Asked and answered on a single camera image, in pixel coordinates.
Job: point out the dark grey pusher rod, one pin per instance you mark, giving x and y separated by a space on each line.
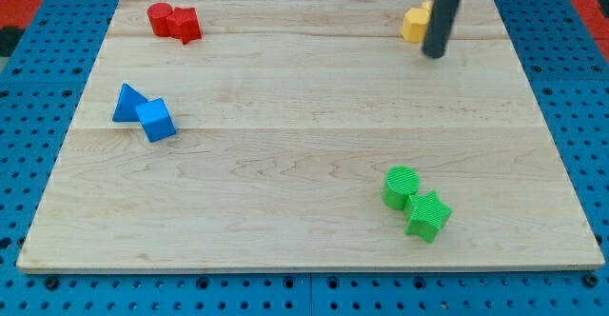
439 28

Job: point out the yellow hexagon block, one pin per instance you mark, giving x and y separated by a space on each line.
414 25

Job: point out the wooden board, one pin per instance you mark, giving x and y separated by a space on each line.
289 114

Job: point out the green cylinder block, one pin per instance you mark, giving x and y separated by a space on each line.
400 182

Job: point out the green star block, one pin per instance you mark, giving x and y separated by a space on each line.
425 215

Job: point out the red star block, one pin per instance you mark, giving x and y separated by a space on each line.
183 24

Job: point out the red cylinder block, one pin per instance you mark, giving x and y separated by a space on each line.
157 15

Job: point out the blue cube block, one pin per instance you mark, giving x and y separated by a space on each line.
155 120

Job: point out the blue triangle block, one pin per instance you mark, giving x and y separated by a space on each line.
128 100

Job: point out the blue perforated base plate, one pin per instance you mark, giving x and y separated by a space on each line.
47 51

